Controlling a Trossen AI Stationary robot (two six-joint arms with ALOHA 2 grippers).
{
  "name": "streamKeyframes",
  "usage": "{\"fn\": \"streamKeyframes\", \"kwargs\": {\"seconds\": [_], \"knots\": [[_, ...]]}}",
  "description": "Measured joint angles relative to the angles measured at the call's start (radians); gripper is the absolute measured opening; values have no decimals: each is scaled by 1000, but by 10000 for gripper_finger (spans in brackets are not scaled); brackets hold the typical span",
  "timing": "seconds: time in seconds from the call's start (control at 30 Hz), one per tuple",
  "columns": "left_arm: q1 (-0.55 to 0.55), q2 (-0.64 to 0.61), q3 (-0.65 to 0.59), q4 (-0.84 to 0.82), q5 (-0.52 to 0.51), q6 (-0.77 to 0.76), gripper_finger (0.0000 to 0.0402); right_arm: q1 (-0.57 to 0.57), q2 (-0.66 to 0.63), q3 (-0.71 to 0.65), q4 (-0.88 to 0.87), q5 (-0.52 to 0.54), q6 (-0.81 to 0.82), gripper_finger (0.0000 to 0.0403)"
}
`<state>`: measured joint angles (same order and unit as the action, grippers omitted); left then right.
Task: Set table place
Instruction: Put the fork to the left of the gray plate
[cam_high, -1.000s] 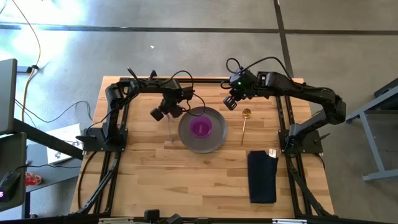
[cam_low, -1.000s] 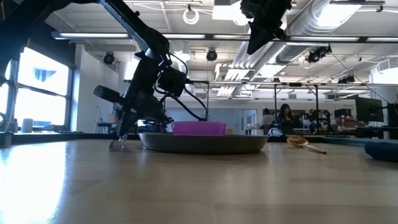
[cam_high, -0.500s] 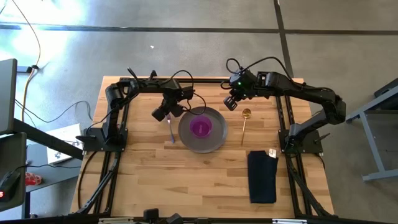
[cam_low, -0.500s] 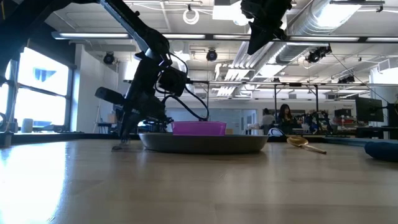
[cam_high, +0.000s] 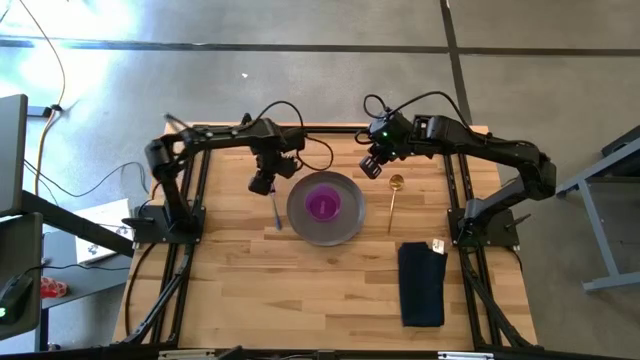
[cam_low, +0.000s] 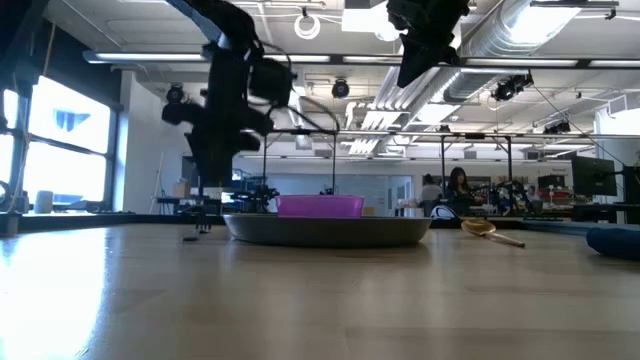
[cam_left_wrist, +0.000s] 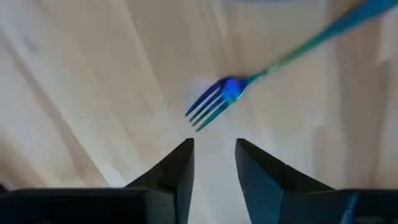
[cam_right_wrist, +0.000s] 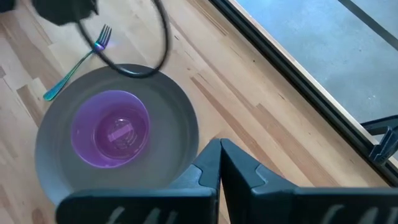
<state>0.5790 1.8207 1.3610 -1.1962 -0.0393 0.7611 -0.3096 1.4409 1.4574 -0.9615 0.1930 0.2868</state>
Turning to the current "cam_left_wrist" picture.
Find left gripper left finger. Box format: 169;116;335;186
124;138;195;224

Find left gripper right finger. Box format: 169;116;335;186
234;138;335;224

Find iridescent blue metal fork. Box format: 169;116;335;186
184;0;398;133

